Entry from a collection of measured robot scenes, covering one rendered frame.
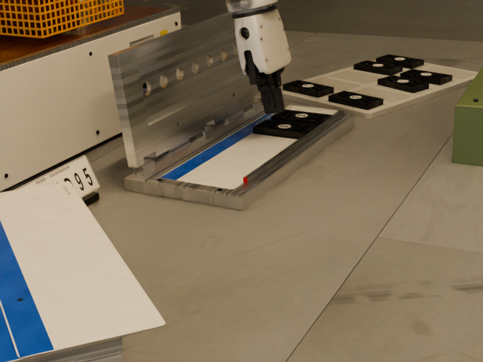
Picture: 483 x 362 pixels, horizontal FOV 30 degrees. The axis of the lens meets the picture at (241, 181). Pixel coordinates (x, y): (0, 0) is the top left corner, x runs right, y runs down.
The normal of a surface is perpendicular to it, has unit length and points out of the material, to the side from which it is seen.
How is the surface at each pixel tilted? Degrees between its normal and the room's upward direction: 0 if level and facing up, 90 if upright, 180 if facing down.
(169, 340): 0
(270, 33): 78
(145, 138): 83
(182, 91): 83
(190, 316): 0
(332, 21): 90
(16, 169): 90
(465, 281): 0
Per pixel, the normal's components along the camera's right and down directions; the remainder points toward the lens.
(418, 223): -0.04, -0.93
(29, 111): 0.88, 0.14
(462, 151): -0.41, 0.33
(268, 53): 0.82, -0.04
